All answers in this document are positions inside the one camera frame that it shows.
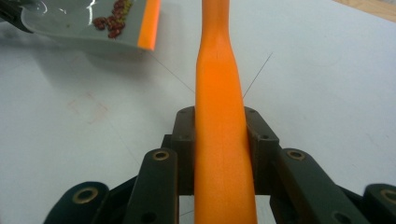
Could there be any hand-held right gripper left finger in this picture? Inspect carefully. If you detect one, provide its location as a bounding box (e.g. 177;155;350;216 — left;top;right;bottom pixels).
161;105;197;197

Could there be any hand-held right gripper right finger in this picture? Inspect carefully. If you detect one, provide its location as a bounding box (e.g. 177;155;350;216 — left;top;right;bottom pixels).
244;105;281;196

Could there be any orange handled brush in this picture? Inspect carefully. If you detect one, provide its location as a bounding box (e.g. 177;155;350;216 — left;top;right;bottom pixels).
192;0;259;224

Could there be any grey dustpan with orange edge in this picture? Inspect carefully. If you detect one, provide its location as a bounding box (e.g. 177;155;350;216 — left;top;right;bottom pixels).
20;0;163;52

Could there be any pile of red crumbs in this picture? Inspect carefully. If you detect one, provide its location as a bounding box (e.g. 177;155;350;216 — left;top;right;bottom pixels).
92;0;134;40

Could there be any wooden table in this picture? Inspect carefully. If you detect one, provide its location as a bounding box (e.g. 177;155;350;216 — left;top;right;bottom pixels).
331;0;396;23

